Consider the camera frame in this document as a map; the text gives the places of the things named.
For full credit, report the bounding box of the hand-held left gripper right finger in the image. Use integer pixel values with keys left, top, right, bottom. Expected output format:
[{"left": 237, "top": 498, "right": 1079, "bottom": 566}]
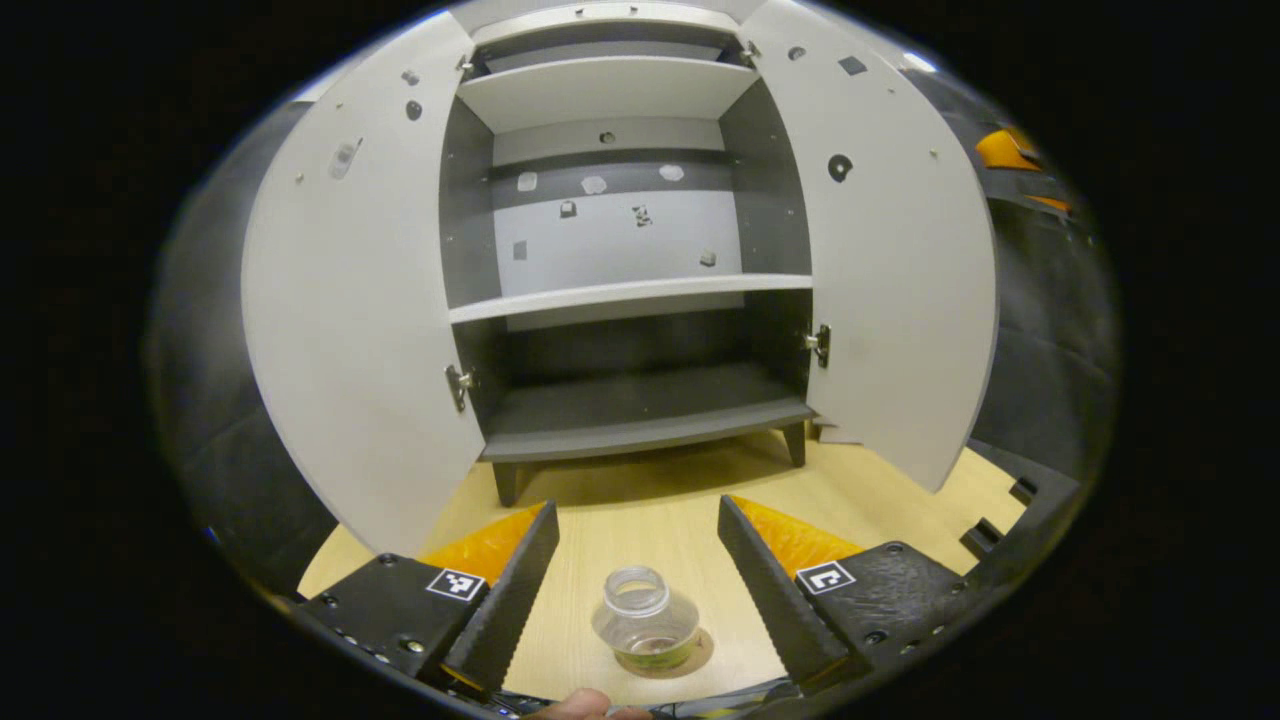
[{"left": 717, "top": 494, "right": 971, "bottom": 697}]

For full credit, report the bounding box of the white cabinet door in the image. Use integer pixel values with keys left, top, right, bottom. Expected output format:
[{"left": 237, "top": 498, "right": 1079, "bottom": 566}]
[
  {"left": 738, "top": 0, "right": 999, "bottom": 494},
  {"left": 240, "top": 12, "right": 488, "bottom": 558}
]

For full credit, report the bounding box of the green label plastic bottle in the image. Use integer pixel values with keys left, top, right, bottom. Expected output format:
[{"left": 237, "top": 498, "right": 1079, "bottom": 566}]
[{"left": 590, "top": 565, "right": 701, "bottom": 673}]

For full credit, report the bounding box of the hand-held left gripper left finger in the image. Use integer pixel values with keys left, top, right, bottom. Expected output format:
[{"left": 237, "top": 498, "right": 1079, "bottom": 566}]
[{"left": 296, "top": 500, "right": 561, "bottom": 698}]

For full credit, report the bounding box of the grey white cabinet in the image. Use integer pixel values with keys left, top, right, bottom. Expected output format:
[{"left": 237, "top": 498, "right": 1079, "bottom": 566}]
[{"left": 438, "top": 0, "right": 836, "bottom": 508}]

